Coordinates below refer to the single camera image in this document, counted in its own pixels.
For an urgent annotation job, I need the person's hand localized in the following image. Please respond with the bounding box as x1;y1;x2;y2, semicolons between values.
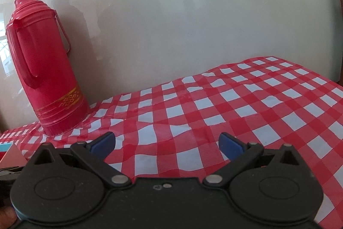
0;206;17;229

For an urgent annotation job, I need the colourful cardboard box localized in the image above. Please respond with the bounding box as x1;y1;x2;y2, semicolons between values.
0;143;27;168

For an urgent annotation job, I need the red white checkered tablecloth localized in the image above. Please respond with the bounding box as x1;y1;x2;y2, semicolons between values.
1;56;342;228

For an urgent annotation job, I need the red thermos flask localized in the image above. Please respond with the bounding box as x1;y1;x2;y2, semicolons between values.
6;0;89;136

